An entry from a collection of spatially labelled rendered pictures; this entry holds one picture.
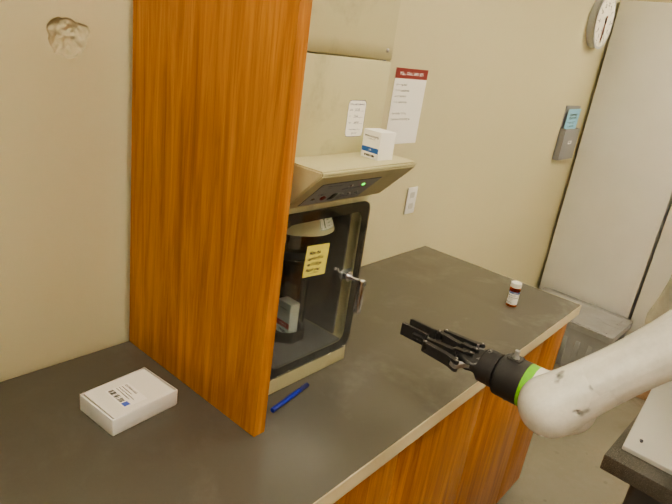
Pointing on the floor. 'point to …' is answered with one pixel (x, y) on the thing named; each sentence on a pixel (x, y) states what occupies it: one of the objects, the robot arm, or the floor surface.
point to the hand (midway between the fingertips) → (418, 331)
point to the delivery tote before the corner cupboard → (589, 330)
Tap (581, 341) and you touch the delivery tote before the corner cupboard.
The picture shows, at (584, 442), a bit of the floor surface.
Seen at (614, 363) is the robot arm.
